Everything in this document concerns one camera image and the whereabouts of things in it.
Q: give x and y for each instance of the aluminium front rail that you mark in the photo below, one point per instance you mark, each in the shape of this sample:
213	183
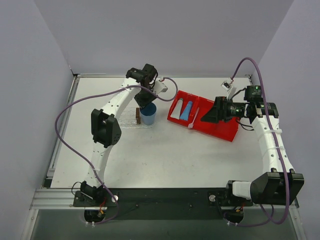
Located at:
57	199

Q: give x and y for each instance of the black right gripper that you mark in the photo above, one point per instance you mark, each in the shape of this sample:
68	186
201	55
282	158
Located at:
220	109

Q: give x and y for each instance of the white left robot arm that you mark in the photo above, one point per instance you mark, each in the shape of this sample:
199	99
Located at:
139	85

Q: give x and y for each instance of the white pink toothbrush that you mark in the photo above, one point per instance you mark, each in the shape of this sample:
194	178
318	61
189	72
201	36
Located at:
191	125

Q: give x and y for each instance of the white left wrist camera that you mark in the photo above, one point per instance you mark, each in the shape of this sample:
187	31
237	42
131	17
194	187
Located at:
159	87

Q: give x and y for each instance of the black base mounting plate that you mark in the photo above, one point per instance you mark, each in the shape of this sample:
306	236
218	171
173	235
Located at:
158	204

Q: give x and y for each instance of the white toothpaste tube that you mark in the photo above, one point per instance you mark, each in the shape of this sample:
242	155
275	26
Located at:
177	109

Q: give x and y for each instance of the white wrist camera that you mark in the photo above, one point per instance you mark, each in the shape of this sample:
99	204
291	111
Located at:
228	86
159	87

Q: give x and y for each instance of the blue plastic cup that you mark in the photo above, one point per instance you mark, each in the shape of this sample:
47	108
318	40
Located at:
148	114

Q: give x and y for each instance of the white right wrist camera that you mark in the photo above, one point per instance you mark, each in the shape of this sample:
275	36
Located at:
228	86

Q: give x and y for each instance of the blue toothpaste tube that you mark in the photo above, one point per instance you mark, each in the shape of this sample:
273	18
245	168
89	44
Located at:
186	112

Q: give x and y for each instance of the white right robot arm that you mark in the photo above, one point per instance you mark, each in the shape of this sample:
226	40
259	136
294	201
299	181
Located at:
279	183

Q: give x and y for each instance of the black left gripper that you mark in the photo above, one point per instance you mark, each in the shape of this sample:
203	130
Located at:
144	97

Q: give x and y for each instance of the clear textured acrylic tray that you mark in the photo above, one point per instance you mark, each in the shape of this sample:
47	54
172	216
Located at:
127	120

